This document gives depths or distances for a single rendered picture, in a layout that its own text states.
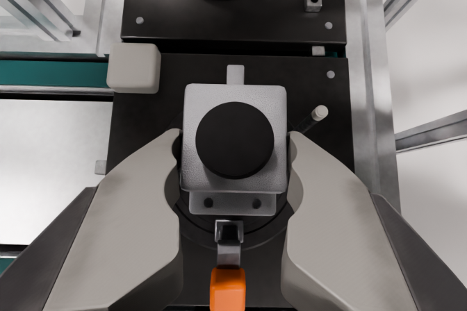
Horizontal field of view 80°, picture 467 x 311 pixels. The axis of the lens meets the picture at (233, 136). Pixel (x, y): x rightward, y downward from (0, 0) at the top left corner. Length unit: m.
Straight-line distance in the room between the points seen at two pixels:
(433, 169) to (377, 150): 0.16
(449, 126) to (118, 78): 0.30
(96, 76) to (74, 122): 0.07
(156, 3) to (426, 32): 0.39
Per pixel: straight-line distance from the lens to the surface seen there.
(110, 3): 0.37
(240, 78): 0.16
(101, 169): 0.30
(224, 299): 0.18
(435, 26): 0.55
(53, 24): 0.34
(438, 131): 0.33
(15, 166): 0.41
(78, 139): 0.37
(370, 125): 0.33
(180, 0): 0.34
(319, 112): 0.18
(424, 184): 0.46
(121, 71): 0.29
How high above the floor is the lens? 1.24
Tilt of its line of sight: 79 degrees down
